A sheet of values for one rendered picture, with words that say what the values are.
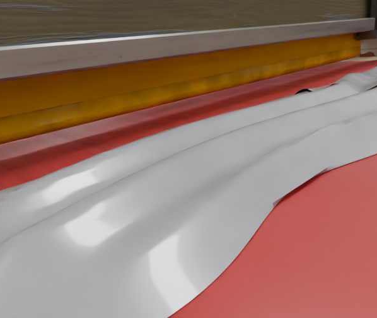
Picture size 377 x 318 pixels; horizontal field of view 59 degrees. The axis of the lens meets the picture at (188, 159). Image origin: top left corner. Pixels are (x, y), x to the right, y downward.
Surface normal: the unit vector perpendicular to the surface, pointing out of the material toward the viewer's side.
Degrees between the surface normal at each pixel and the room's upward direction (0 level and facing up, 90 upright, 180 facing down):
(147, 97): 90
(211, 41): 90
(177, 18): 90
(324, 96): 32
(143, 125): 0
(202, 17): 90
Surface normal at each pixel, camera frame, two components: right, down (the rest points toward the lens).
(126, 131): -0.11, -0.94
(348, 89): 0.27, -0.69
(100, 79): 0.67, 0.17
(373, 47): -0.73, 0.29
